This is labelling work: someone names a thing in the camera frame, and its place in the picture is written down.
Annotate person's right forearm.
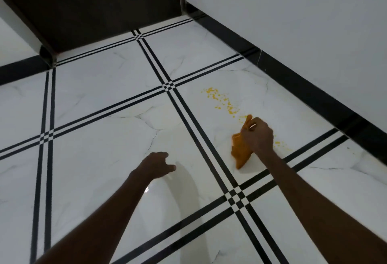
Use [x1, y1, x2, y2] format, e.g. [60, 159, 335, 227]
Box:
[257, 149, 387, 264]

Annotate yellow spilled crumbs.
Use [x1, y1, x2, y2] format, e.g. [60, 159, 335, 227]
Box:
[202, 87, 289, 149]

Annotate dark wooden door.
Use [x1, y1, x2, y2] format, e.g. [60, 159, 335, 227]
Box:
[0, 0, 185, 68]

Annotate person's left hand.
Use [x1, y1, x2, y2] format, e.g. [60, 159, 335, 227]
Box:
[129, 152, 177, 183]

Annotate person's right hand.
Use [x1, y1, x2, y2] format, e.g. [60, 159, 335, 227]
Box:
[240, 117, 274, 157]

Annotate person's left forearm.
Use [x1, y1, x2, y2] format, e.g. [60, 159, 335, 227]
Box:
[33, 171, 150, 264]

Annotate orange cleaning cloth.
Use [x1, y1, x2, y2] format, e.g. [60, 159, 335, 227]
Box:
[231, 114, 254, 170]

